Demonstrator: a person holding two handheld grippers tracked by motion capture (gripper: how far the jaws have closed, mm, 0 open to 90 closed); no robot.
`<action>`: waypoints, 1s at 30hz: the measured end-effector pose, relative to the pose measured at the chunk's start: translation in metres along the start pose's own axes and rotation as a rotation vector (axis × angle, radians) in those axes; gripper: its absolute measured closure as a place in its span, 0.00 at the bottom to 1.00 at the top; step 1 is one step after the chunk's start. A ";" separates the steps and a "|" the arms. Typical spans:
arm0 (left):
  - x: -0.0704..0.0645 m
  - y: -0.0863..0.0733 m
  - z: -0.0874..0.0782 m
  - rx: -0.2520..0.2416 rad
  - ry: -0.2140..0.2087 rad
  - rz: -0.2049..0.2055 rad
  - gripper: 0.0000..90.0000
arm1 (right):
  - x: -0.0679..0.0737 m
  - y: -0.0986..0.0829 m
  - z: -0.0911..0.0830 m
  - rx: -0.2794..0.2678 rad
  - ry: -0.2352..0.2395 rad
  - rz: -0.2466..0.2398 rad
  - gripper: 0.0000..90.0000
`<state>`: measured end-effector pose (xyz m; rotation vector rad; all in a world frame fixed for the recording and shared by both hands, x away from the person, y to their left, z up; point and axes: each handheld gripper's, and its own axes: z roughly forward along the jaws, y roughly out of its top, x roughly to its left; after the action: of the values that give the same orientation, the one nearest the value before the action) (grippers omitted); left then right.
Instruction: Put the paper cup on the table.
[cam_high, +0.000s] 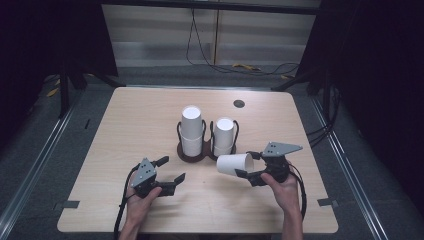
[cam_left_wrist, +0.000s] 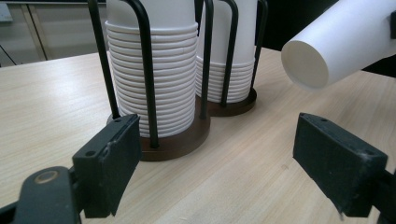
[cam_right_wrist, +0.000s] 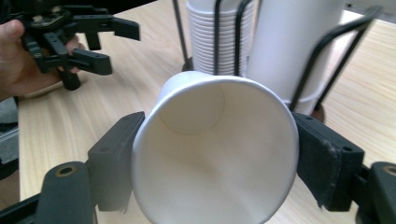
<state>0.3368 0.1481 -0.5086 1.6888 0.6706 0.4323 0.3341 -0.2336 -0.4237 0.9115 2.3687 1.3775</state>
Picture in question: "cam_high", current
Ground person's left hand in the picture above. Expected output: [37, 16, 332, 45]
[124, 186, 164, 226]

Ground black curtain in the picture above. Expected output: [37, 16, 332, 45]
[0, 0, 120, 153]
[295, 0, 424, 216]

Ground left hand-held gripper cable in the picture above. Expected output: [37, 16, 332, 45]
[113, 163, 141, 240]

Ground metal floor rail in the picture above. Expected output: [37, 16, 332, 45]
[309, 95, 390, 240]
[0, 105, 78, 234]

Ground hanging black cable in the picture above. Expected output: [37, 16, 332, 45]
[185, 8, 301, 76]

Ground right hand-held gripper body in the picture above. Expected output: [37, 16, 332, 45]
[246, 141, 304, 187]

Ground person's right hand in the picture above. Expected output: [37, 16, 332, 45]
[260, 172, 301, 215]

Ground bundle of black cables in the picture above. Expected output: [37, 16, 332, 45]
[305, 85, 342, 148]

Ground stack of white paper cups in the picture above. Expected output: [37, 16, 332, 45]
[212, 116, 236, 158]
[180, 105, 204, 158]

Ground hand-held gripper cable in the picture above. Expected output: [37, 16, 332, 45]
[287, 162, 308, 221]
[113, 163, 141, 240]

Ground single white paper cup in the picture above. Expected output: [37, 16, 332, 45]
[216, 152, 255, 177]

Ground black overhead bar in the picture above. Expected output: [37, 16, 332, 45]
[99, 0, 322, 16]

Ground right hand-held gripper cable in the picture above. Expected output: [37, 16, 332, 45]
[287, 162, 308, 221]

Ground grey tape piece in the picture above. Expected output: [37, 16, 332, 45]
[54, 200, 81, 211]
[316, 197, 339, 208]

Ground dark brown double cup holder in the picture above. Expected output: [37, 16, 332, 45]
[176, 119, 241, 164]

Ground black stand leg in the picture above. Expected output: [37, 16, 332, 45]
[58, 61, 71, 120]
[270, 66, 322, 93]

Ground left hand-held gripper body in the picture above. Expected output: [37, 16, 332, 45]
[130, 157, 177, 199]

